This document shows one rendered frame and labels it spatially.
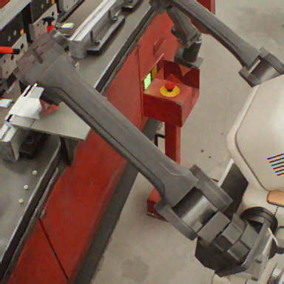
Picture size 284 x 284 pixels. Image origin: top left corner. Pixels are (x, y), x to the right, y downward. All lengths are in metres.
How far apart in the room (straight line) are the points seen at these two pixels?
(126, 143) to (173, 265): 1.47
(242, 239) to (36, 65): 0.45
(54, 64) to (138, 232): 1.64
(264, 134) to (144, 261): 1.48
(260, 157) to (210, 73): 2.37
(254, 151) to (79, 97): 0.31
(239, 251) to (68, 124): 0.72
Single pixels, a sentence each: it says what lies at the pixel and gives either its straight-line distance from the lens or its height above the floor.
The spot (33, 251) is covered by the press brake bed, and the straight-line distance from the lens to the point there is 1.41.
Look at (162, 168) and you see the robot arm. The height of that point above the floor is 1.33.
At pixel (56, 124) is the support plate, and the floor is 1.00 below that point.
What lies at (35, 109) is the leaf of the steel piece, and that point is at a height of 1.00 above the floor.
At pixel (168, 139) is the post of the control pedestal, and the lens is 1.95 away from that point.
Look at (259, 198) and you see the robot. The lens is 0.84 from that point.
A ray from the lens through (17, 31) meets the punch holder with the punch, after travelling 1.27.
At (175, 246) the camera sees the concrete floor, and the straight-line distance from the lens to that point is 2.20.
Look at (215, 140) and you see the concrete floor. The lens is 2.65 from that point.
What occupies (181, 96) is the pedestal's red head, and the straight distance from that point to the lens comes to 1.71.
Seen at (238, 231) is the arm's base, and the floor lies 1.24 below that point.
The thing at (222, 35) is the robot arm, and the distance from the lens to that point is 1.10.
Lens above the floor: 1.88
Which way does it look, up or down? 46 degrees down
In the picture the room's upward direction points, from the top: 4 degrees counter-clockwise
